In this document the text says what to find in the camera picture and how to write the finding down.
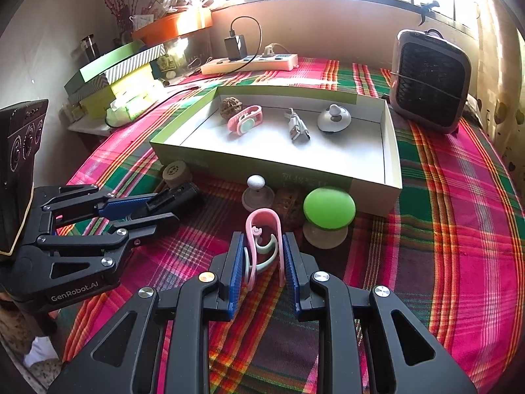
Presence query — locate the tissue pack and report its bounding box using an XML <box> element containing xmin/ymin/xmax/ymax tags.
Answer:
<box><xmin>106</xmin><ymin>92</ymin><xmax>158</xmax><ymax>126</ymax></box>

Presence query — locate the white USB cable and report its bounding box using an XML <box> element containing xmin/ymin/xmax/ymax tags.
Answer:
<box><xmin>284</xmin><ymin>107</ymin><xmax>311</xmax><ymax>145</ymax></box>

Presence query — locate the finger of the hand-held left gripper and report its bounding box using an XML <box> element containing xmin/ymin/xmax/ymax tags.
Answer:
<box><xmin>35</xmin><ymin>212</ymin><xmax>181</xmax><ymax>284</ymax></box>
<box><xmin>39</xmin><ymin>185</ymin><xmax>165</xmax><ymax>234</ymax></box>

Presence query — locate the black window hook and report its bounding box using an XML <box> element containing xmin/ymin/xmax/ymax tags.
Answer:
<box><xmin>419</xmin><ymin>1</ymin><xmax>440</xmax><ymax>23</ymax></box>

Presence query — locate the small white knob massager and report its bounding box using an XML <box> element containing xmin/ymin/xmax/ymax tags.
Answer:
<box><xmin>241</xmin><ymin>174</ymin><xmax>275</xmax><ymax>213</ymax></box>

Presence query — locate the orange storage box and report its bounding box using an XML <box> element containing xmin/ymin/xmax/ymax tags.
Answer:
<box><xmin>131</xmin><ymin>8</ymin><xmax>213</xmax><ymax>48</ymax></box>

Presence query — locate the white cloth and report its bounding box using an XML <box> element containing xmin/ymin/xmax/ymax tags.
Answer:
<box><xmin>22</xmin><ymin>335</ymin><xmax>60</xmax><ymax>368</ymax></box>

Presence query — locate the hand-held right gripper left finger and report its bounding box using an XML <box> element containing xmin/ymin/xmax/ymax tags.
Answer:
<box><xmin>47</xmin><ymin>232</ymin><xmax>249</xmax><ymax>394</ymax></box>

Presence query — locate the dark tumbler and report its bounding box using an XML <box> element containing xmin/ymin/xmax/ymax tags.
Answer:
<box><xmin>81</xmin><ymin>35</ymin><xmax>99</xmax><ymax>61</ymax></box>

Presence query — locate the black charger cable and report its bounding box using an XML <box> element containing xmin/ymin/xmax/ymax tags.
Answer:
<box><xmin>227</xmin><ymin>16</ymin><xmax>263</xmax><ymax>64</ymax></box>

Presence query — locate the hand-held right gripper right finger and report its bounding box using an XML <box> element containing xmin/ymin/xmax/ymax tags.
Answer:
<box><xmin>281</xmin><ymin>232</ymin><xmax>478</xmax><ymax>394</ymax></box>

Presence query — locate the white side table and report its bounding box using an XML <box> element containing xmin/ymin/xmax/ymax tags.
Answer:
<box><xmin>68</xmin><ymin>117</ymin><xmax>119</xmax><ymax>137</ymax></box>

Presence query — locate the brown walnut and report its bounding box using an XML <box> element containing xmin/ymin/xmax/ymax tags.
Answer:
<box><xmin>273</xmin><ymin>189</ymin><xmax>308</xmax><ymax>230</ymax></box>
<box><xmin>219</xmin><ymin>97</ymin><xmax>242</xmax><ymax>120</ymax></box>

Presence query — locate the white power strip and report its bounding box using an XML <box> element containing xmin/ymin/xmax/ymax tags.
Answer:
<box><xmin>200</xmin><ymin>53</ymin><xmax>299</xmax><ymax>76</ymax></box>

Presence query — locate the heart print curtain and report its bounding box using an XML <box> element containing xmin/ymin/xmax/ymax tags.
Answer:
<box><xmin>476</xmin><ymin>0</ymin><xmax>525</xmax><ymax>173</ymax></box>

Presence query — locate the green mushroom massager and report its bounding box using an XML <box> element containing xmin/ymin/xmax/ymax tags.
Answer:
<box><xmin>303</xmin><ymin>186</ymin><xmax>357</xmax><ymax>250</ymax></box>

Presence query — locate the small green patterned box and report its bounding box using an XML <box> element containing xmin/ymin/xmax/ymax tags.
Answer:
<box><xmin>158</xmin><ymin>55</ymin><xmax>181</xmax><ymax>78</ymax></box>

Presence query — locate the grey pillow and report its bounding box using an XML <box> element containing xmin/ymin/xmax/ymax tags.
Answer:
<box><xmin>463</xmin><ymin>92</ymin><xmax>491</xmax><ymax>130</ymax></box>

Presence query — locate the grey portable heater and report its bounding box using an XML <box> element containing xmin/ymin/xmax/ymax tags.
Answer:
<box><xmin>388</xmin><ymin>29</ymin><xmax>472</xmax><ymax>134</ymax></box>

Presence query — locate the black charger adapter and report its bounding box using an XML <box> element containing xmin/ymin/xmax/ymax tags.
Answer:
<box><xmin>224</xmin><ymin>35</ymin><xmax>248</xmax><ymax>61</ymax></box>

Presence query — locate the green and white cardboard box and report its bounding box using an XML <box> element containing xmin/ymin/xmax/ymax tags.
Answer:
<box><xmin>150</xmin><ymin>85</ymin><xmax>405</xmax><ymax>217</ymax></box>

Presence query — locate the black electric device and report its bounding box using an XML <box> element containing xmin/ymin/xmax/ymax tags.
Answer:
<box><xmin>148</xmin><ymin>181</ymin><xmax>202</xmax><ymax>214</ymax></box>

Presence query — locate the yellow-green box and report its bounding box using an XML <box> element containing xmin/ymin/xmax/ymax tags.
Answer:
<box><xmin>80</xmin><ymin>66</ymin><xmax>165</xmax><ymax>118</ymax></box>

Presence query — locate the small round beige gadget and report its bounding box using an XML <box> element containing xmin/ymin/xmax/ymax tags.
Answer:
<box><xmin>162</xmin><ymin>161</ymin><xmax>193</xmax><ymax>189</ymax></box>

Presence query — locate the grey round panda gadget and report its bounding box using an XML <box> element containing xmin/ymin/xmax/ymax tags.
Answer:
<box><xmin>317</xmin><ymin>104</ymin><xmax>352</xmax><ymax>135</ymax></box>

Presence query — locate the pink ear hook clip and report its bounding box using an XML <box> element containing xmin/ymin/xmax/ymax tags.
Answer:
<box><xmin>227</xmin><ymin>105</ymin><xmax>263</xmax><ymax>136</ymax></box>
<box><xmin>242</xmin><ymin>209</ymin><xmax>285</xmax><ymax>290</ymax></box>

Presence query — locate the white mug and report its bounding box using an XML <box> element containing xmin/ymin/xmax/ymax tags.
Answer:
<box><xmin>130</xmin><ymin>14</ymin><xmax>154</xmax><ymax>33</ymax></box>

